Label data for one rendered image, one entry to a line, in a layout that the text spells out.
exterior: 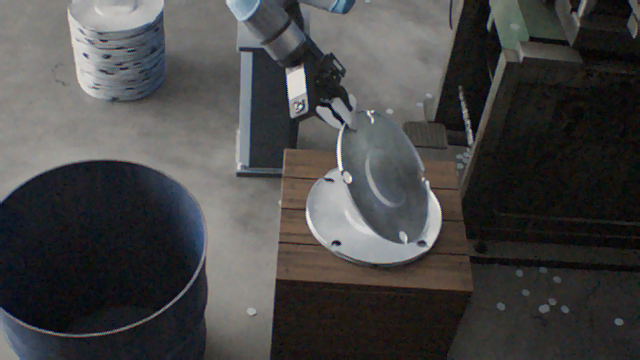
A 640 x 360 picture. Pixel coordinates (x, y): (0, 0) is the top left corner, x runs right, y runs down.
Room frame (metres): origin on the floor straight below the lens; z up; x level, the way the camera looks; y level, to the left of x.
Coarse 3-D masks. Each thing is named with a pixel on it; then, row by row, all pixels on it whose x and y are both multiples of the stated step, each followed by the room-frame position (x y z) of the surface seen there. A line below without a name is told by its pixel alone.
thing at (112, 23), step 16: (80, 0) 1.91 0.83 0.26; (96, 0) 1.92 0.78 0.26; (112, 0) 1.92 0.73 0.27; (128, 0) 1.93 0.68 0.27; (144, 0) 1.95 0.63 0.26; (160, 0) 1.96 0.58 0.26; (80, 16) 1.83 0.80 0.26; (96, 16) 1.84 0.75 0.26; (112, 16) 1.84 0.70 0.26; (128, 16) 1.85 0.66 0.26; (144, 16) 1.86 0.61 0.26; (112, 32) 1.76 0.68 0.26
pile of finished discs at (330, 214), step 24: (336, 168) 1.21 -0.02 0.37; (312, 192) 1.13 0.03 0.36; (336, 192) 1.14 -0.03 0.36; (312, 216) 1.07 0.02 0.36; (336, 216) 1.07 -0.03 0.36; (432, 216) 1.11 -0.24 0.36; (336, 240) 1.01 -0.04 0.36; (360, 240) 1.02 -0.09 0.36; (384, 240) 1.02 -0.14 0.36; (432, 240) 1.04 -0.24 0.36; (360, 264) 0.96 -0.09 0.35; (384, 264) 0.96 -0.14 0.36
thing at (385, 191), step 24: (360, 120) 1.18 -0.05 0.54; (384, 120) 1.23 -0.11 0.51; (360, 144) 1.12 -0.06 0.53; (384, 144) 1.18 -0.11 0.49; (408, 144) 1.23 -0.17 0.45; (360, 168) 1.07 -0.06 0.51; (384, 168) 1.11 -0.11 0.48; (408, 168) 1.17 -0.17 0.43; (360, 192) 1.02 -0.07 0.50; (384, 192) 1.06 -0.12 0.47; (408, 192) 1.12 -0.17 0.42; (360, 216) 0.97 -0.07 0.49; (384, 216) 1.01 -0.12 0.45; (408, 216) 1.06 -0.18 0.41; (408, 240) 1.01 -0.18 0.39
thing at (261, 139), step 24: (240, 24) 1.60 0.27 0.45; (240, 48) 1.51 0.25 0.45; (264, 72) 1.53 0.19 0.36; (264, 96) 1.53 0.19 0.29; (288, 96) 1.54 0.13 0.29; (240, 120) 1.55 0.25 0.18; (264, 120) 1.53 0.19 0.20; (288, 120) 1.54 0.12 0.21; (240, 144) 1.54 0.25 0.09; (264, 144) 1.53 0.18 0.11; (288, 144) 1.54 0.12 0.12; (240, 168) 1.52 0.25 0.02; (264, 168) 1.53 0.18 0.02
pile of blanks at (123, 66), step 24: (72, 24) 1.82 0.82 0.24; (96, 48) 1.76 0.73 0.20; (120, 48) 1.78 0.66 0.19; (144, 48) 1.81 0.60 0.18; (96, 72) 1.77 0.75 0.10; (120, 72) 1.77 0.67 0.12; (144, 72) 1.81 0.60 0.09; (96, 96) 1.77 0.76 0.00; (120, 96) 1.76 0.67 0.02; (144, 96) 1.80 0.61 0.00
